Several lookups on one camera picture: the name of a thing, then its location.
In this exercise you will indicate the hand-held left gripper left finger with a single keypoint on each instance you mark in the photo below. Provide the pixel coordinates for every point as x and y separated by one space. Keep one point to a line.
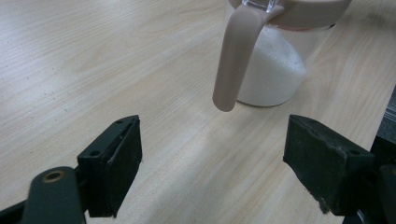
115 165

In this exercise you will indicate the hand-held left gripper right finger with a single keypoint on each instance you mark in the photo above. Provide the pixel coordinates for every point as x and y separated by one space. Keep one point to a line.
323 161

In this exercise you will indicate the white sugar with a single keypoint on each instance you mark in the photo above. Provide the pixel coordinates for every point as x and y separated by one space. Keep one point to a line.
274 74

